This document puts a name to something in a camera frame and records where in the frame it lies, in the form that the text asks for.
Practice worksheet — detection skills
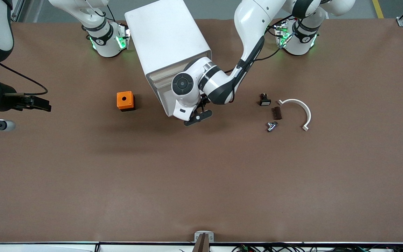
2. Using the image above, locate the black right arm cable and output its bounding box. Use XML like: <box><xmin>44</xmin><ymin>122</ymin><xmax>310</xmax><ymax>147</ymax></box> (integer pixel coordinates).
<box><xmin>0</xmin><ymin>62</ymin><xmax>49</xmax><ymax>97</ymax></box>

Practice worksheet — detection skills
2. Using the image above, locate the white table edge rail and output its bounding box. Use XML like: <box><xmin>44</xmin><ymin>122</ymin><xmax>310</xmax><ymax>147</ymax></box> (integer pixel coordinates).
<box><xmin>0</xmin><ymin>241</ymin><xmax>403</xmax><ymax>252</ymax></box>

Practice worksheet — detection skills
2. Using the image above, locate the brown table cover sheet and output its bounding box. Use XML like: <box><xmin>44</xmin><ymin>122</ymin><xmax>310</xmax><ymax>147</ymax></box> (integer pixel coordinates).
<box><xmin>0</xmin><ymin>17</ymin><xmax>403</xmax><ymax>244</ymax></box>

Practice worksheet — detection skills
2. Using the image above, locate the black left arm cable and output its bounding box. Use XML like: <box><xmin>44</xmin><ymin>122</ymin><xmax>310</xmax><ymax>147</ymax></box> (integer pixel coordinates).
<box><xmin>222</xmin><ymin>14</ymin><xmax>296</xmax><ymax>74</ymax></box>

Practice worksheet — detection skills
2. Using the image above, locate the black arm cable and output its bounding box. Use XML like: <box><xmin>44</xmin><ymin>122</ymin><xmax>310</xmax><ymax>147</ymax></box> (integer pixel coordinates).
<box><xmin>0</xmin><ymin>62</ymin><xmax>49</xmax><ymax>97</ymax></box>
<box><xmin>222</xmin><ymin>14</ymin><xmax>296</xmax><ymax>74</ymax></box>

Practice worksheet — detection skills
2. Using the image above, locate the orange box with round hole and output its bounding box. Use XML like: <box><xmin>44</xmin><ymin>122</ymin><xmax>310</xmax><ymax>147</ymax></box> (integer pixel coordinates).
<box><xmin>116</xmin><ymin>91</ymin><xmax>135</xmax><ymax>112</ymax></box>

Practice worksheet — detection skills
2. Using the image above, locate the grey metal mounting plate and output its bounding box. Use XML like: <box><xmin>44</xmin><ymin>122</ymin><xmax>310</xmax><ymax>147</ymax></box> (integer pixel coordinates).
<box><xmin>194</xmin><ymin>230</ymin><xmax>214</xmax><ymax>243</ymax></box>

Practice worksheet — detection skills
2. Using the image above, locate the white semicircular pipe clamp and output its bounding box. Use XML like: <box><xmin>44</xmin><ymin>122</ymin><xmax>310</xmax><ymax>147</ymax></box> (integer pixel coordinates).
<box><xmin>277</xmin><ymin>99</ymin><xmax>312</xmax><ymax>132</ymax></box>

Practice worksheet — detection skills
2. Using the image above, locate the tangled black cable bundle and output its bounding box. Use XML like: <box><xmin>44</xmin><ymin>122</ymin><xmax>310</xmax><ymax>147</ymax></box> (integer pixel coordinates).
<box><xmin>231</xmin><ymin>243</ymin><xmax>403</xmax><ymax>252</ymax></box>

